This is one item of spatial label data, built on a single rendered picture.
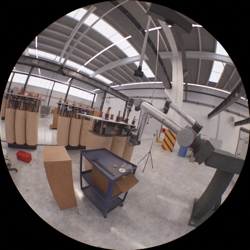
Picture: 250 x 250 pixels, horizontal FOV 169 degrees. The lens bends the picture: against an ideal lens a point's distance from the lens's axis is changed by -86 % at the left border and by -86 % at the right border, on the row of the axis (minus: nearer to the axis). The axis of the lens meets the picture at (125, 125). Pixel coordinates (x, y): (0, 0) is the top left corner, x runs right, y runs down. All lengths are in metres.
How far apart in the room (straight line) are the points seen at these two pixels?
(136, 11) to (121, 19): 5.42
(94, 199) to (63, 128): 2.11
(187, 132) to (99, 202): 1.51
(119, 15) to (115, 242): 4.97
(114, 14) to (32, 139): 4.56
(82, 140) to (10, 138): 2.63
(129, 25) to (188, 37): 7.10
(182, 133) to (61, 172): 1.29
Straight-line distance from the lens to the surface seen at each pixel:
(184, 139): 0.92
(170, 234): 1.73
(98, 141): 1.43
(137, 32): 3.87
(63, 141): 2.94
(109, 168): 0.96
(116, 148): 1.77
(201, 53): 10.79
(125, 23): 3.74
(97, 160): 1.04
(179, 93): 6.94
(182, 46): 6.60
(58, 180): 1.06
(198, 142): 1.21
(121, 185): 0.90
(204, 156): 1.19
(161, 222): 1.75
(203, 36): 10.34
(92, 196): 1.58
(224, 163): 1.38
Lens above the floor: 1.41
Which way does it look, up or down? 3 degrees down
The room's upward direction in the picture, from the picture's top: 13 degrees clockwise
